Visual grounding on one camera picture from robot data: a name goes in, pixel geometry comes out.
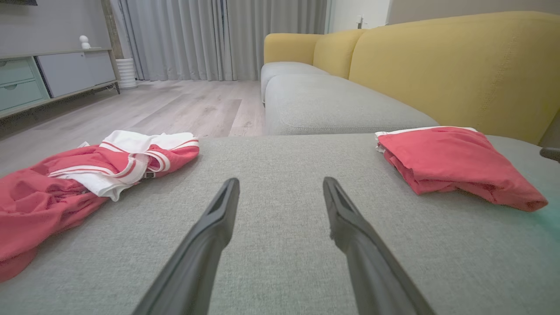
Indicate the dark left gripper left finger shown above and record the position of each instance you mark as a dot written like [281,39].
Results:
[197,262]

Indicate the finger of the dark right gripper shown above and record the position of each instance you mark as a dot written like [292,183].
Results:
[552,154]

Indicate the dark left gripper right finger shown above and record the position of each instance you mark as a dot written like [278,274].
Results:
[372,271]

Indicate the red shorts with white stripe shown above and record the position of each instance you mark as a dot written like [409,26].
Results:
[450,162]

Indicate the red shirt with white sleeves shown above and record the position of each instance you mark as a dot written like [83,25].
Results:
[52,192]

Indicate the large grey sofa seat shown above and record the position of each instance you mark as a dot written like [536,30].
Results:
[280,271]

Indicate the large yellow sofa backrest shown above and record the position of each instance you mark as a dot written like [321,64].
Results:
[459,70]

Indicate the grey sofa side cushion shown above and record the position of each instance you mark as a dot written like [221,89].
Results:
[332,105]

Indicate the white ribbed vase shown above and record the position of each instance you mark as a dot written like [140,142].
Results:
[126,73]

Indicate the small grey sofa seat cushion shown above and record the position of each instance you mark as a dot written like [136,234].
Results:
[284,72]

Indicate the small yellow sofa backrest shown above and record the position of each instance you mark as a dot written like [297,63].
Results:
[334,52]

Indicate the grey curtain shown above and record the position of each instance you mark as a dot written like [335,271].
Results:
[175,39]
[275,26]

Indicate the grey and green media cabinet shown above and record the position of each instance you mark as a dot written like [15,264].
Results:
[65,72]

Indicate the yellow sofa armrest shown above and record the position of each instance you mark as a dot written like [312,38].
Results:
[291,47]

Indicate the small white figurine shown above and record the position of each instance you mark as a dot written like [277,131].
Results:
[84,42]

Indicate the wooden wall post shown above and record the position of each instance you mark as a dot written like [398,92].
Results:
[111,30]

